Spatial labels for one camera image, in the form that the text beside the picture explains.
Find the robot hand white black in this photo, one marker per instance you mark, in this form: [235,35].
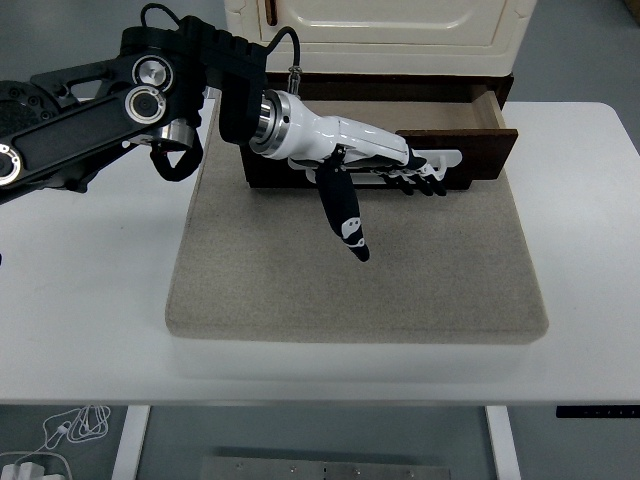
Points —
[320,135]

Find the cream plastic cabinet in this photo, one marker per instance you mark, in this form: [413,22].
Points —
[400,55]

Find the black table control panel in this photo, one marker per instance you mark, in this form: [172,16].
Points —
[595,412]

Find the dark wood drawer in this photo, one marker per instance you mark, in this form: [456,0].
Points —
[480,155]

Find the beige fabric mat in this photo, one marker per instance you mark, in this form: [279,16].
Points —
[350,290]

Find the grey metal plate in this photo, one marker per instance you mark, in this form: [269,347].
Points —
[325,470]

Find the white table leg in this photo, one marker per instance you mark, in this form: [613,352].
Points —
[130,440]
[502,440]

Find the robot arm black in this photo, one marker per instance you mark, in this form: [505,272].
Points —
[75,130]

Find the brown cardboard box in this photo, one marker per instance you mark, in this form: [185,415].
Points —
[632,9]

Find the white power adapter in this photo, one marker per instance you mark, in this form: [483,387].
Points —
[30,470]

